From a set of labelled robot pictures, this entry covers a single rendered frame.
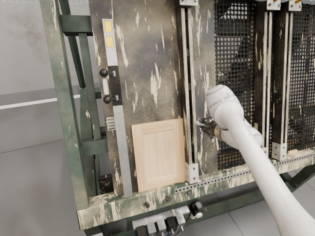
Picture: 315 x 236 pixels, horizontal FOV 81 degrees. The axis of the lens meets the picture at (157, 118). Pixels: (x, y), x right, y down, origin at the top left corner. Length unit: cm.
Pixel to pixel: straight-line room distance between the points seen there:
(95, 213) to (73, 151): 37
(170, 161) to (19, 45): 287
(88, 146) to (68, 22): 64
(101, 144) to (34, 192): 141
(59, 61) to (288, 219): 97
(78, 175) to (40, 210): 126
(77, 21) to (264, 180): 103
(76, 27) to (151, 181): 93
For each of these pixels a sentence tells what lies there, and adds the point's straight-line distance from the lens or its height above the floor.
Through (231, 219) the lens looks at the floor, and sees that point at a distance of 228.
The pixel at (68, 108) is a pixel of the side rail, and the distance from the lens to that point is 98.
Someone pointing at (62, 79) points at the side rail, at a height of 147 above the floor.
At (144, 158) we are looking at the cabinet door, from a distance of 109.
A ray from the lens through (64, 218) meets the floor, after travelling 217.
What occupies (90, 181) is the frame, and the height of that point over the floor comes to 79.
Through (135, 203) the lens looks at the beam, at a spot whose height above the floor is 87.
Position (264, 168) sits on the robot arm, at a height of 156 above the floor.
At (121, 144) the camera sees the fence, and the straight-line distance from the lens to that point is 102.
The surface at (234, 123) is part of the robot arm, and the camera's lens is 62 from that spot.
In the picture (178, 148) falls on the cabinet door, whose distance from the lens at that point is 115.
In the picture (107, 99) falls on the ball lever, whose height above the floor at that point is 144.
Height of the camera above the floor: 195
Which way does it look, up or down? 42 degrees down
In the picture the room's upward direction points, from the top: 8 degrees clockwise
